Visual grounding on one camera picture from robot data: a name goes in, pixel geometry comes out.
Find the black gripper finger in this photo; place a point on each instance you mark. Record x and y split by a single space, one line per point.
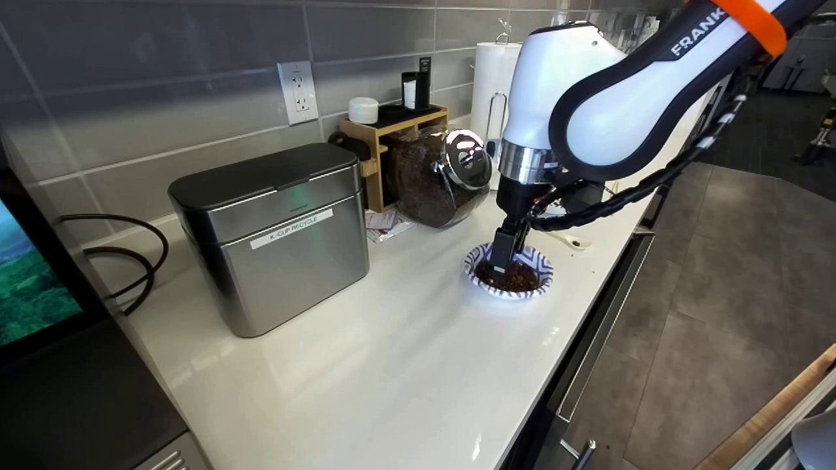
518 246
503 253

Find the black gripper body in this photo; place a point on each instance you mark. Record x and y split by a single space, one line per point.
520 206

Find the coffee beans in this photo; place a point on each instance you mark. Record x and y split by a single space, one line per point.
518 279

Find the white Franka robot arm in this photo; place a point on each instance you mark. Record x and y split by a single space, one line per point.
588 118

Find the blue patterned bowl with beans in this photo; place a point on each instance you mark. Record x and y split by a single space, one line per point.
529 258

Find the glass jar of coffee beans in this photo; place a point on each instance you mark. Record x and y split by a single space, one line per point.
440 177

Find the white paper towel roll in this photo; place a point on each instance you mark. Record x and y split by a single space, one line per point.
492 79

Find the wooden shelf organizer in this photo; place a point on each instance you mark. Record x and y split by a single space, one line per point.
393 122

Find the black bottle on shelf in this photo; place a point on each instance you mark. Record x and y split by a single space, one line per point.
423 84

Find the small white lidded jar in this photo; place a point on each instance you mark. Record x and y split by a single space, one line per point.
363 112

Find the stainless steel compost bin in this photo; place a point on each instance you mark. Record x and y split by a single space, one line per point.
274 233

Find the black monitor screen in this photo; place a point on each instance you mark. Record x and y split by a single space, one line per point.
42 291

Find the white wall power outlet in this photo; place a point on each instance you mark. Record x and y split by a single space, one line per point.
299 91

